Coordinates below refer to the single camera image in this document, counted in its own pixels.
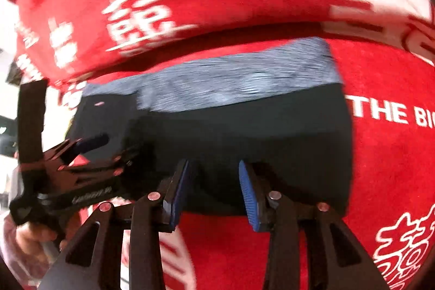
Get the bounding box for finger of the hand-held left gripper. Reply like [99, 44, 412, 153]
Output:
[56, 134, 110, 166]
[68, 146, 142, 178]

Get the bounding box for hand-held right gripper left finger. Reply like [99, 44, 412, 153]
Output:
[41, 159, 191, 290]

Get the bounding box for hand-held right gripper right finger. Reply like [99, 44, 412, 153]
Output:
[238, 159, 390, 290]

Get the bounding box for black pants with blue stripes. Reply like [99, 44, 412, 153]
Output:
[66, 37, 354, 217]

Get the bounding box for person's left hand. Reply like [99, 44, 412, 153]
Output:
[15, 208, 83, 254]

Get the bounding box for red printed blanket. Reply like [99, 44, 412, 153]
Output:
[51, 28, 435, 290]

